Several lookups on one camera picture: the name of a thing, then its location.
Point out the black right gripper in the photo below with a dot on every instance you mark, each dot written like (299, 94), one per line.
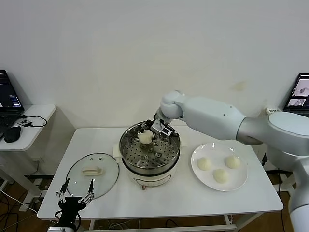
(149, 124)

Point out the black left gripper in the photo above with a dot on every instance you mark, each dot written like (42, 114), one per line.
(68, 207)

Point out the white steamed baozi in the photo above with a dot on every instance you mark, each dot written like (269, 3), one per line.
(220, 176)
(204, 163)
(233, 162)
(145, 137)

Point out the round glass lid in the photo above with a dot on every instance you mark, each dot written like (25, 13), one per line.
(101, 178)

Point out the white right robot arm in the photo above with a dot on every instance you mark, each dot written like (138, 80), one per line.
(217, 118)

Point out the stainless steel steamer basket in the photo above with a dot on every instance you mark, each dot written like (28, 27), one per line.
(166, 158)

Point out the cream electric cooker base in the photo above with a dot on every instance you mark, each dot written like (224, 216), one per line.
(149, 180)

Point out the white round plate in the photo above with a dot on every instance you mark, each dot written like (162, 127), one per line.
(205, 178)

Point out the black computer mouse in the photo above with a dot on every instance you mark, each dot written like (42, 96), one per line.
(13, 134)

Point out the small black hub box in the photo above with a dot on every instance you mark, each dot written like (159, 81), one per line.
(24, 123)

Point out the black laptop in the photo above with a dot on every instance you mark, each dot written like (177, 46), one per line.
(9, 96)

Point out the grey laptop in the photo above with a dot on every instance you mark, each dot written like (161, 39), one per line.
(299, 91)

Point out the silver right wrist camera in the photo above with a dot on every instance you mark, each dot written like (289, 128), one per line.
(161, 128)

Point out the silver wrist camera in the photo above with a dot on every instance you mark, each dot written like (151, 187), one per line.
(55, 229)
(161, 128)

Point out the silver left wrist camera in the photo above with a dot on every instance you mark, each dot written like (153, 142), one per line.
(55, 229)

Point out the white table frame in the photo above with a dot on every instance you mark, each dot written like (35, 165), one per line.
(205, 227)

